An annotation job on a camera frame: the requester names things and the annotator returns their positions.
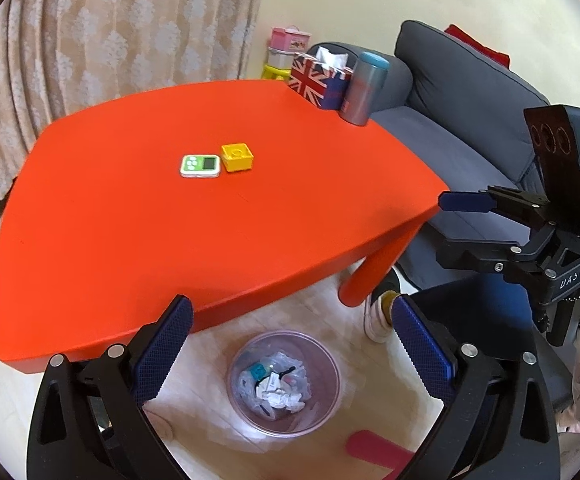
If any beige patterned curtain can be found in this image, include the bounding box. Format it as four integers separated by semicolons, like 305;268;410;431
0;0;261;198

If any grey thermos blue lid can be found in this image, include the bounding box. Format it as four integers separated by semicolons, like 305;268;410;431
339;51;390;126

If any yellow toy block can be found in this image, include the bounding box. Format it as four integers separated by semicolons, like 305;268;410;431
220;143;254;172

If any white tissue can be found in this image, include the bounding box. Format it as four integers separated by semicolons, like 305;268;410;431
255;373;311;413

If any pink storage box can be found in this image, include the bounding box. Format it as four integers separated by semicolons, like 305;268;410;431
269;26;311;52

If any red cushion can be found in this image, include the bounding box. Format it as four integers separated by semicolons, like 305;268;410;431
445;24;510;68

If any yellow plastic stool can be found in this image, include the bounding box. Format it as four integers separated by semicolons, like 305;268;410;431
261;64;291;81

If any union jack tissue box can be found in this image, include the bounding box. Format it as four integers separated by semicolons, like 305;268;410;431
288;47;353;110

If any red table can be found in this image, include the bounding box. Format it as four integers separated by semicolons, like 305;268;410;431
0;80;445;373

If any grey storage box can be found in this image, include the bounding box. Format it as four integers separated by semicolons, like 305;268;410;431
266;47;294;70

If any green white handheld game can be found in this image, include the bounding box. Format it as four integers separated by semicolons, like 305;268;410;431
179;154;220;178

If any blue toy block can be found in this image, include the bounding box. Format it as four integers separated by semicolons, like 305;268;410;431
247;362;270;384

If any right camera box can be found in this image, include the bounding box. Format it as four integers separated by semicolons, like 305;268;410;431
523;104;580;234

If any clear trash bin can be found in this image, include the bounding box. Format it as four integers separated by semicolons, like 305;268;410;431
226;330;342;439

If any grey sofa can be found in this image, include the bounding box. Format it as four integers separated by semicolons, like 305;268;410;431
306;19;576;411

